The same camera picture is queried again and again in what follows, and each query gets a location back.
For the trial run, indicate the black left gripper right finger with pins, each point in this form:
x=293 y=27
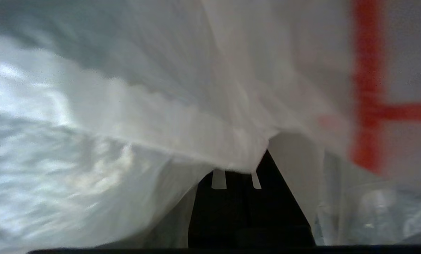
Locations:
x=277 y=211

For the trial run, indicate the white plastic bag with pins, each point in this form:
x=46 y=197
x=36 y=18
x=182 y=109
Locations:
x=125 y=106

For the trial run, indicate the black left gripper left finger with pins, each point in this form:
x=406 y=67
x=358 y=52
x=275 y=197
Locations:
x=217 y=218

